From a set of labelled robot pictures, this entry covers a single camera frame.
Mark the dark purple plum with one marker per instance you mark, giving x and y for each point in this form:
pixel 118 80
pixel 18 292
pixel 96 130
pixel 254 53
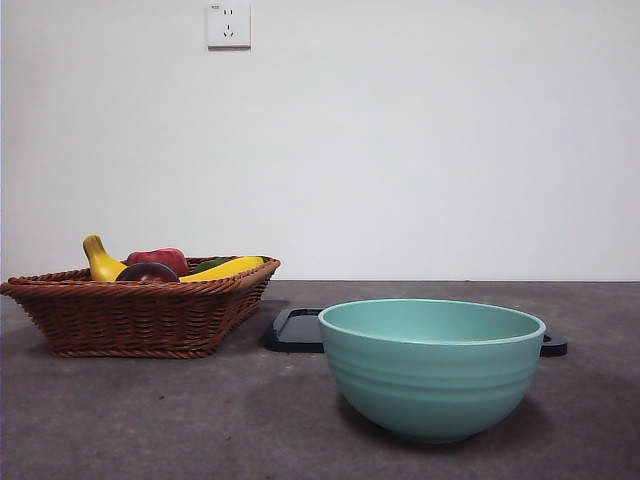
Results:
pixel 147 274

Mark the teal ribbed bowl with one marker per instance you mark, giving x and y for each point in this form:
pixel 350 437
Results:
pixel 430 385

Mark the black rectangular tray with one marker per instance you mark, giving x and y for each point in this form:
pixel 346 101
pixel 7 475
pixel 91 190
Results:
pixel 295 332

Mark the green vegetable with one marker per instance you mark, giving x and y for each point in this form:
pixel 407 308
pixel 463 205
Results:
pixel 210 264

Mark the red apple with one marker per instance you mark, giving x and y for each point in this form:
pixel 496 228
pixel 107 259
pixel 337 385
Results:
pixel 155 256

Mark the brown wicker basket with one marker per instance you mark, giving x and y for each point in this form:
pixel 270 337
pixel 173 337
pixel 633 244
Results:
pixel 135 320

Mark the yellow banana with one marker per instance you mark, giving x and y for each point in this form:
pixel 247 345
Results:
pixel 102 265

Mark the white wall socket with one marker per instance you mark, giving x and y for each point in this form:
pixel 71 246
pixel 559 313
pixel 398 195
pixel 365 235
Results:
pixel 229 25

